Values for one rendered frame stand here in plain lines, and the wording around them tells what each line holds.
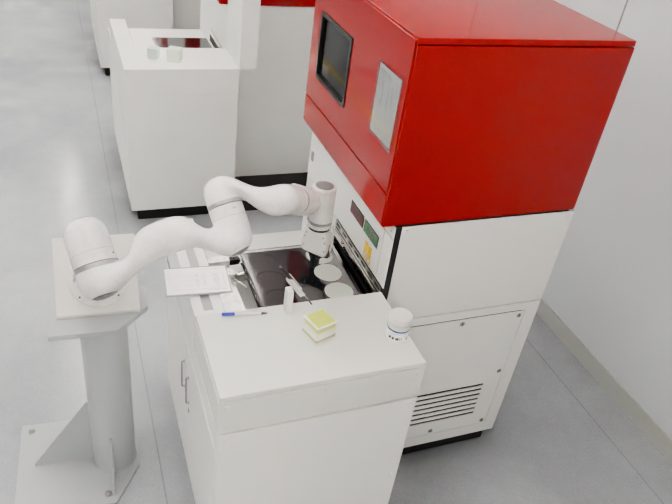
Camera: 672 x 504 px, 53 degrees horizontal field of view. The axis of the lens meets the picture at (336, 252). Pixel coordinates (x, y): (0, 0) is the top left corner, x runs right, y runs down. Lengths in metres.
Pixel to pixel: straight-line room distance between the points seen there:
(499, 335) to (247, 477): 1.14
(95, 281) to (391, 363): 0.86
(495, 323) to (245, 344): 1.06
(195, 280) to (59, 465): 1.09
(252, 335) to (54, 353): 1.59
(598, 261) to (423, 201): 1.67
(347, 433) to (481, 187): 0.88
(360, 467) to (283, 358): 0.53
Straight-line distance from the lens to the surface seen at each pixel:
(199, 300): 2.16
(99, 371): 2.52
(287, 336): 2.04
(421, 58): 1.89
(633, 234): 3.44
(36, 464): 2.99
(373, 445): 2.24
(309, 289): 2.33
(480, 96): 2.03
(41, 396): 3.26
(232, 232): 1.90
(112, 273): 1.92
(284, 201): 1.91
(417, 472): 3.02
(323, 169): 2.70
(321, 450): 2.16
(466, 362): 2.73
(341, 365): 1.97
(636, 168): 3.41
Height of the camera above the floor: 2.32
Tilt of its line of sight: 34 degrees down
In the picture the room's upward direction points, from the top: 9 degrees clockwise
